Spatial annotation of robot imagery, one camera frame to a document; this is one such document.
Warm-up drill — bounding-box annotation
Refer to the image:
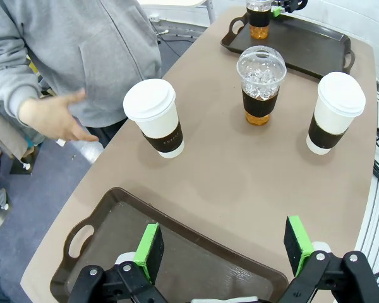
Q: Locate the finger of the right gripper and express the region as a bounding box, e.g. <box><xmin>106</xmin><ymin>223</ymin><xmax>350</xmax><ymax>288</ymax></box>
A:
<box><xmin>270</xmin><ymin>1</ymin><xmax>299</xmax><ymax>18</ymax></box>

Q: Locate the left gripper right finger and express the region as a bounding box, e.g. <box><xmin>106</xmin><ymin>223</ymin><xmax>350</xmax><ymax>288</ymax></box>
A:
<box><xmin>277</xmin><ymin>215</ymin><xmax>379</xmax><ymax>303</ymax></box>

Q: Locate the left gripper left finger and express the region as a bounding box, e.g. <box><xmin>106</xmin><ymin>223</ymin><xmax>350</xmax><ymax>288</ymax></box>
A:
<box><xmin>68</xmin><ymin>222</ymin><xmax>168</xmax><ymax>303</ymax></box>

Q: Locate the clear plastic iced coffee cup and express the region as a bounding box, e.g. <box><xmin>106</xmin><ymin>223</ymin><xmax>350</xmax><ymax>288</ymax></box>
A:
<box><xmin>245</xmin><ymin>0</ymin><xmax>272</xmax><ymax>40</ymax></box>
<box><xmin>236</xmin><ymin>45</ymin><xmax>287</xmax><ymax>126</ymax></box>

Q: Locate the right forearm in grey sleeve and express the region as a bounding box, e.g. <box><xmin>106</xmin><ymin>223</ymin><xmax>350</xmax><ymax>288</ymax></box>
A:
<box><xmin>0</xmin><ymin>47</ymin><xmax>42</xmax><ymax>127</ymax></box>

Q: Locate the brown plastic serving tray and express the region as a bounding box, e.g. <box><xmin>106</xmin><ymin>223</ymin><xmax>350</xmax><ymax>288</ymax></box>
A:
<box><xmin>49</xmin><ymin>186</ymin><xmax>290</xmax><ymax>303</ymax></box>
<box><xmin>220</xmin><ymin>14</ymin><xmax>356</xmax><ymax>80</ymax></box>

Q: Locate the white paper coffee cup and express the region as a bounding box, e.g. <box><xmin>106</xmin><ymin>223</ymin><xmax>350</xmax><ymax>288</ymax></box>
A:
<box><xmin>305</xmin><ymin>71</ymin><xmax>366</xmax><ymax>155</ymax></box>
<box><xmin>123</xmin><ymin>78</ymin><xmax>186</xmax><ymax>158</ymax></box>

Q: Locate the person's right hand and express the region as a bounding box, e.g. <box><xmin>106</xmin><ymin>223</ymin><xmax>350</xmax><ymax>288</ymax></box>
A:
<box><xmin>18</xmin><ymin>88</ymin><xmax>99</xmax><ymax>143</ymax></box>

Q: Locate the large white table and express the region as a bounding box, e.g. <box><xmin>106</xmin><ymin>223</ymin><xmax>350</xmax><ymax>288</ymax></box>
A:
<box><xmin>138</xmin><ymin>0</ymin><xmax>216</xmax><ymax>25</ymax></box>

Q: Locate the person in grey hoodie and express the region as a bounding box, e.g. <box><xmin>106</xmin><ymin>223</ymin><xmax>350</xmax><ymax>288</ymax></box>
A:
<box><xmin>0</xmin><ymin>0</ymin><xmax>162</xmax><ymax>129</ymax></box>

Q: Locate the metal mannequin base plate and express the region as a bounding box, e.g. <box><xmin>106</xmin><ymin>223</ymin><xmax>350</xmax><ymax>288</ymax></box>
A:
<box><xmin>8</xmin><ymin>145</ymin><xmax>41</xmax><ymax>176</ymax></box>

